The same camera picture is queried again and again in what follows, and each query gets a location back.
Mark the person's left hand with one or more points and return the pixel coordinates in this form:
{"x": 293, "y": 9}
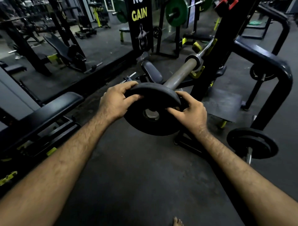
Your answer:
{"x": 111, "y": 103}

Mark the person's right hand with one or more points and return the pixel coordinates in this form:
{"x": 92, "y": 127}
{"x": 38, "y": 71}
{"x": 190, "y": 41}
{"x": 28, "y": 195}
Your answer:
{"x": 194, "y": 115}

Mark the person's right thumb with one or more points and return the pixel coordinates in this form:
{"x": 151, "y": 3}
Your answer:
{"x": 175, "y": 112}

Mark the person's left thumb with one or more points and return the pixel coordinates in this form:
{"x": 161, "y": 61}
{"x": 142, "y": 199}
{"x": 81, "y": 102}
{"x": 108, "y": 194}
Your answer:
{"x": 133, "y": 99}

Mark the black rubber weight plate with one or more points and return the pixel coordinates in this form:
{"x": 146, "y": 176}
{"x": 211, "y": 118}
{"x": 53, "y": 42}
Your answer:
{"x": 153, "y": 125}

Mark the person's right forearm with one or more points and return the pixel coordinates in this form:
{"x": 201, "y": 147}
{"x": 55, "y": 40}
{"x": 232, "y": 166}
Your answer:
{"x": 242, "y": 177}

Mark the person's left forearm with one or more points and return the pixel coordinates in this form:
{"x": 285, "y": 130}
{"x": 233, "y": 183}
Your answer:
{"x": 53, "y": 172}

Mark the black roller pad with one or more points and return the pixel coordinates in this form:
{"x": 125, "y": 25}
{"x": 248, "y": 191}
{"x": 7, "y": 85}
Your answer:
{"x": 152, "y": 72}

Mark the grey steel barbell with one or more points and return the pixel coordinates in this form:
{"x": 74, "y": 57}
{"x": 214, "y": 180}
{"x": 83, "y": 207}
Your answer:
{"x": 180, "y": 73}

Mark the black rubber floor mat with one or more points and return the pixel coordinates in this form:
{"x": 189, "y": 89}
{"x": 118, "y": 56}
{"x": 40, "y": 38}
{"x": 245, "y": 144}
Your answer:
{"x": 222, "y": 104}

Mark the black squat stand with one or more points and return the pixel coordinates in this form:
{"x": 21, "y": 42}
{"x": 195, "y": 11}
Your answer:
{"x": 175, "y": 42}

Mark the small black weight plate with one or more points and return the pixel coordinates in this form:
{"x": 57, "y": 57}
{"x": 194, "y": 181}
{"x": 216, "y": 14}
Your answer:
{"x": 157, "y": 32}

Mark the black printed banner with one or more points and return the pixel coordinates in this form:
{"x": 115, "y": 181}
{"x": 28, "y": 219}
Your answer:
{"x": 140, "y": 25}

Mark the black weight plate on peg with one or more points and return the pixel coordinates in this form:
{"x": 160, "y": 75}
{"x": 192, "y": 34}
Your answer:
{"x": 252, "y": 143}

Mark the black incline bench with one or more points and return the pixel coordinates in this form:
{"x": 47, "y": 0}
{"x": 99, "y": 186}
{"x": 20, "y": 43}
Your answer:
{"x": 62, "y": 52}

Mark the large green weight plate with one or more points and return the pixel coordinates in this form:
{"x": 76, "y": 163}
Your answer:
{"x": 121, "y": 11}
{"x": 178, "y": 12}

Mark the black flat padded bench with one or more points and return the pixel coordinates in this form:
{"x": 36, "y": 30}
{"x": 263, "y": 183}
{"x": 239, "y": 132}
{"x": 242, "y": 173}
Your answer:
{"x": 44, "y": 111}

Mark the yellow and black gym machine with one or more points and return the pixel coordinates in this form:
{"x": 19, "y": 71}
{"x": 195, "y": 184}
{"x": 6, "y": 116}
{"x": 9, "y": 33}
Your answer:
{"x": 99, "y": 15}

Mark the black weight plate on rack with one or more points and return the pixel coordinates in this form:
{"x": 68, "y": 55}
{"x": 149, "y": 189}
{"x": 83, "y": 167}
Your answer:
{"x": 262, "y": 72}

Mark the black bench press rack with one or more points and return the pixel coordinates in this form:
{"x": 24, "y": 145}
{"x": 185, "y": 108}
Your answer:
{"x": 263, "y": 60}

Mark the person's foot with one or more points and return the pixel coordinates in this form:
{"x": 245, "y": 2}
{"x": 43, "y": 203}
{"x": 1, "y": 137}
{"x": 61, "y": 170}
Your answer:
{"x": 177, "y": 222}

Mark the red bar holder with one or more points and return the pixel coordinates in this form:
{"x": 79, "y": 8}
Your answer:
{"x": 227, "y": 4}

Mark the green plate lying flat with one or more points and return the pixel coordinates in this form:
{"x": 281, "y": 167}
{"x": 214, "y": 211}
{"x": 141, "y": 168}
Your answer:
{"x": 255, "y": 22}

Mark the black power rack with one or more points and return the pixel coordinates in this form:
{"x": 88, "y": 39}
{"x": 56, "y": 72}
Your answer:
{"x": 23, "y": 42}

